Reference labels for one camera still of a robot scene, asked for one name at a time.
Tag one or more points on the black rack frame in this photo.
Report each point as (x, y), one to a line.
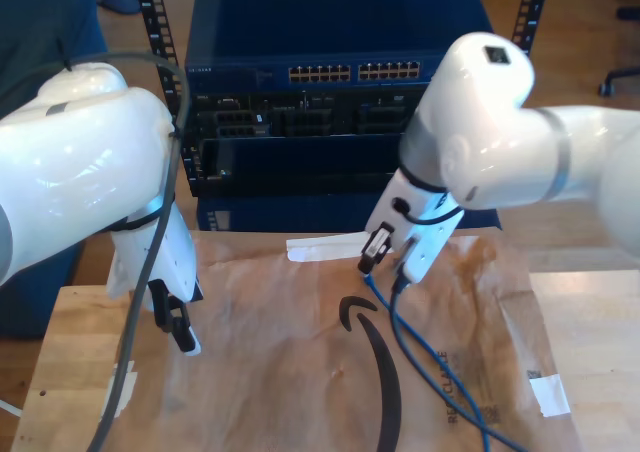
(187, 172)

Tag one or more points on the black rack server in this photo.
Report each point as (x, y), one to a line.
(310, 117)

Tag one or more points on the brown packing paper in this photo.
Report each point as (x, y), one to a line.
(275, 372)

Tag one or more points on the long white tape strip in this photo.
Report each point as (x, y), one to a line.
(320, 249)

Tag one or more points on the blue sofa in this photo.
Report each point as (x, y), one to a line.
(30, 12)

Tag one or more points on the short white tape strip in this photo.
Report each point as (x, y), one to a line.
(549, 396)

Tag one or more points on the black rack shelf tray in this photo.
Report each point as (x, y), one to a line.
(300, 182)

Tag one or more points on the dark blue base box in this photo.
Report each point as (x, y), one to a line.
(300, 212)

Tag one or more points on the blue network switch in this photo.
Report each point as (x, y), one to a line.
(300, 27)

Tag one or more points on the white printed label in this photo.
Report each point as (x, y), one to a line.
(130, 387)

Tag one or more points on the blue slipper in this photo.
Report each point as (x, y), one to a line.
(120, 2)

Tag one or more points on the black office chair base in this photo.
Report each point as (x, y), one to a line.
(620, 73)

